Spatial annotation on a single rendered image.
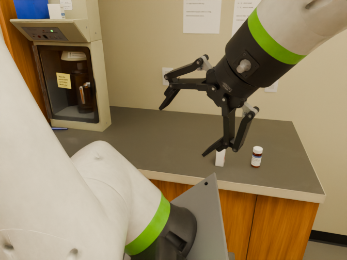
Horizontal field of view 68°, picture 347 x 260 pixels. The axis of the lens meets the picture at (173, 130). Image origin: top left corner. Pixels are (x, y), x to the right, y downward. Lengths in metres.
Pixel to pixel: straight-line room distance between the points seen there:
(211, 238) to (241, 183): 0.60
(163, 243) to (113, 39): 1.47
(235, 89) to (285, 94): 1.28
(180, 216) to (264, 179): 0.64
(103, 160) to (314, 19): 0.33
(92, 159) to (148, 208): 0.13
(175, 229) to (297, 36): 0.35
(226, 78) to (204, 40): 1.21
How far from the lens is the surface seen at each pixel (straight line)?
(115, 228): 0.33
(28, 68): 1.57
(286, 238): 1.28
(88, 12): 1.34
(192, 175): 1.06
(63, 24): 1.28
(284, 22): 0.34
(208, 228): 0.49
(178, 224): 0.49
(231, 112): 0.47
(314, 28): 0.34
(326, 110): 1.76
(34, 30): 1.41
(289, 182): 1.12
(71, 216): 0.28
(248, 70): 0.37
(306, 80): 1.68
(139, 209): 0.45
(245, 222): 1.22
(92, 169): 0.39
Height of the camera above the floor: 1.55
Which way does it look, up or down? 25 degrees down
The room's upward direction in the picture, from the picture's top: straight up
